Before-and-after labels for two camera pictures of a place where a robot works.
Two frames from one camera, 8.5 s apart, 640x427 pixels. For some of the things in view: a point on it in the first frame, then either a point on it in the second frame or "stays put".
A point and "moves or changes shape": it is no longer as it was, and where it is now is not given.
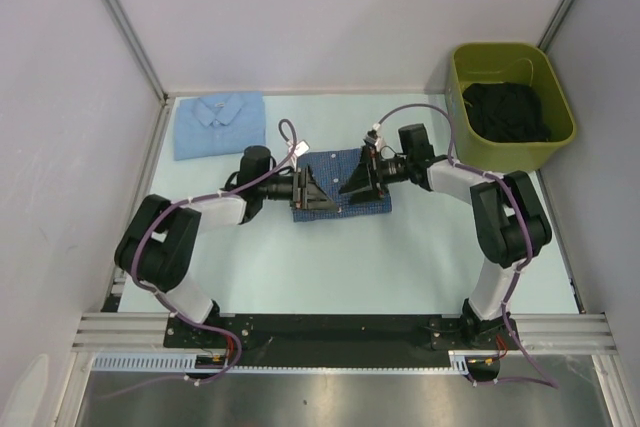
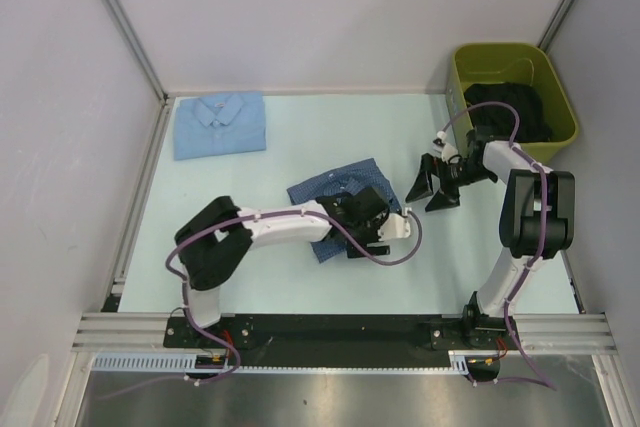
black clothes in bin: [505, 112] stays put
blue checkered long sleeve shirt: [333, 169] moves or changes shape
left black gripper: [306, 194] -> [373, 236]
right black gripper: [368, 179] -> [449, 197]
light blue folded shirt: [218, 123] stays put
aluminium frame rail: [124, 333] stays put
